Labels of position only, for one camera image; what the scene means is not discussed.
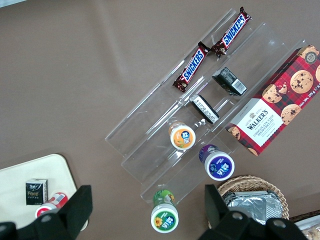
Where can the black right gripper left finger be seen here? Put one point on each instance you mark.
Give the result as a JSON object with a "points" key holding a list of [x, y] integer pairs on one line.
{"points": [[70, 215]]}

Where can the beige plastic tray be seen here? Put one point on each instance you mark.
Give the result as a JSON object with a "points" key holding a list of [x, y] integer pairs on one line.
{"points": [[15, 175]]}

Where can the green lid yogurt cup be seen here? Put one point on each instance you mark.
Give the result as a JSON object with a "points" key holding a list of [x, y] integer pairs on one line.
{"points": [[164, 217]]}

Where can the clear acrylic stepped rack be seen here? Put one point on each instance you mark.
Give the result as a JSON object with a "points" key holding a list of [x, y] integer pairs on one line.
{"points": [[150, 155], [262, 50]]}

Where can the black tissue pack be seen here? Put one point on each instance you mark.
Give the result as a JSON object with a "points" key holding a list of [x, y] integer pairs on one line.
{"points": [[37, 191], [229, 81], [204, 108]]}

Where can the light wicker basket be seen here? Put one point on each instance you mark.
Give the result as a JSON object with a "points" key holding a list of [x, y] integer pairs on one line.
{"points": [[250, 182]]}

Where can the Snickers chocolate bar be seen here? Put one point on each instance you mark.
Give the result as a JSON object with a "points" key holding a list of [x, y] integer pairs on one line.
{"points": [[232, 30], [191, 70]]}

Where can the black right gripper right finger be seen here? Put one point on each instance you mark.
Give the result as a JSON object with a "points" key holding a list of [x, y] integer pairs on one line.
{"points": [[225, 225]]}

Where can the purple lid yogurt cup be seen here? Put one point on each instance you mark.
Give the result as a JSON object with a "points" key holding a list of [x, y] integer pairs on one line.
{"points": [[218, 166]]}

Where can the aluminium foil container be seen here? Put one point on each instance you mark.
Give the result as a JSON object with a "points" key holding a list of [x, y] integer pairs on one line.
{"points": [[250, 205]]}

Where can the clear cookie bag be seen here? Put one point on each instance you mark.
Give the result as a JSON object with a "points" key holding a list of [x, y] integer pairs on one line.
{"points": [[312, 233]]}

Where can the white snack bin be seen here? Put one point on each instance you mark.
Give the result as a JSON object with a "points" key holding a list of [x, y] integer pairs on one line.
{"points": [[302, 222]]}

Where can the red Walkers shortbread box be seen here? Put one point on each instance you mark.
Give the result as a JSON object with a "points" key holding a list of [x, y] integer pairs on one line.
{"points": [[275, 105]]}

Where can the red lid yogurt cup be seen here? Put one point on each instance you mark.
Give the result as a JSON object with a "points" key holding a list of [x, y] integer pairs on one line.
{"points": [[53, 201]]}

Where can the orange lid yogurt cup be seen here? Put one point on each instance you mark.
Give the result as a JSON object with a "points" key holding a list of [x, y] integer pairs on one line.
{"points": [[182, 137]]}

